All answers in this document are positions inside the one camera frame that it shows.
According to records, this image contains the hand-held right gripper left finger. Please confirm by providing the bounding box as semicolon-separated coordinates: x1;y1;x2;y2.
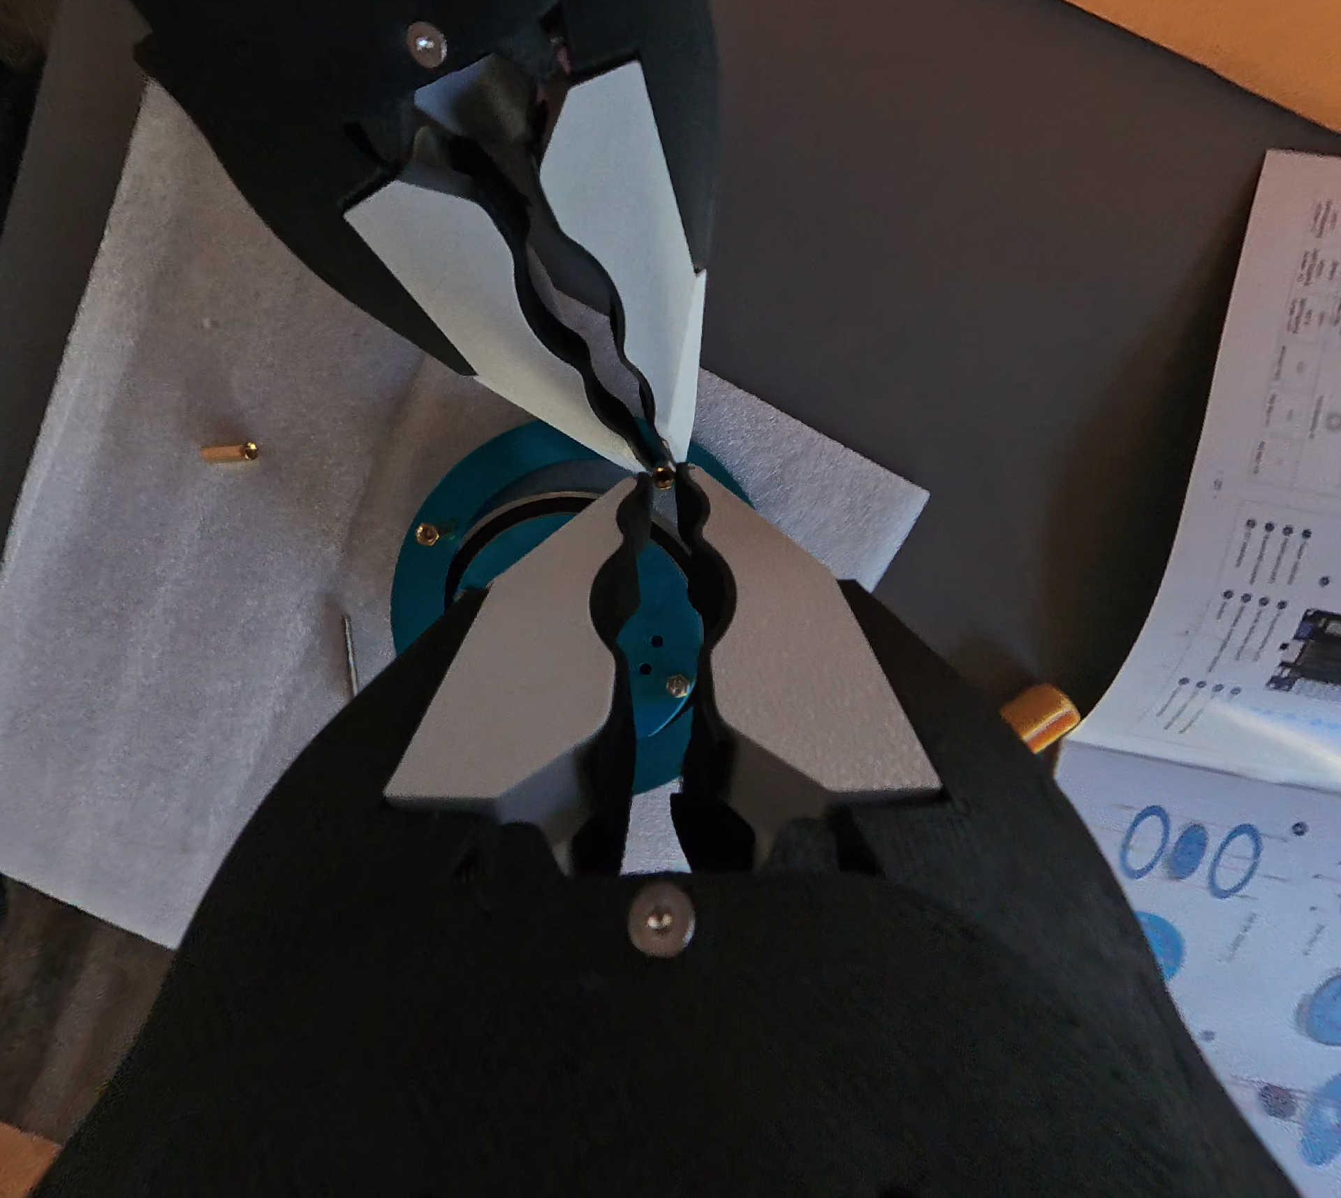
382;476;653;846

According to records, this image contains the orange handled screwdriver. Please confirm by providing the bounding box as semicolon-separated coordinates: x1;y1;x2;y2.
1002;686;1080;756

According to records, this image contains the printed instruction booklet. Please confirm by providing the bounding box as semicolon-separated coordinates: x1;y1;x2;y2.
1058;150;1341;1198

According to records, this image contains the dark grey desk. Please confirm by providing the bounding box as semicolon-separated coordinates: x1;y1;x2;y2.
0;0;1341;949

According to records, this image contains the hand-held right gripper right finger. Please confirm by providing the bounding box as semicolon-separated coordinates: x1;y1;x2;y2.
676;476;945;846

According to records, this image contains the blue disc with bearing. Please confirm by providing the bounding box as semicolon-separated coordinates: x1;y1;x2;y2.
451;466;735;790

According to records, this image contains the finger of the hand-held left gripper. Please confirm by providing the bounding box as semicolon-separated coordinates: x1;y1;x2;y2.
344;128;660;471
526;56;714;468

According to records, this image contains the blue round metal base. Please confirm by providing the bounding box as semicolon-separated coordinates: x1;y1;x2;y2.
393;425;752;790

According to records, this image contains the white foam sheet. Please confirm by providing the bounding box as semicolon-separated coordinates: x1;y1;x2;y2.
0;85;932;949

